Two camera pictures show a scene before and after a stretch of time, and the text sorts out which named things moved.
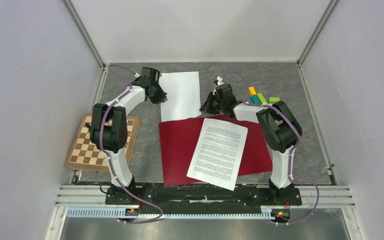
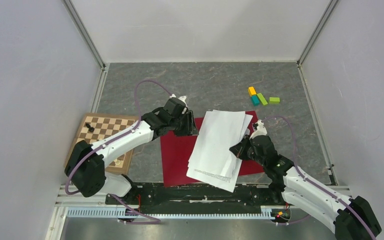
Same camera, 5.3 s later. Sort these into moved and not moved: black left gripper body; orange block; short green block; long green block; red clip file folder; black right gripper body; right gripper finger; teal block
Moved: black left gripper body; right gripper finger; black right gripper body
Not moved: teal block; long green block; red clip file folder; orange block; short green block
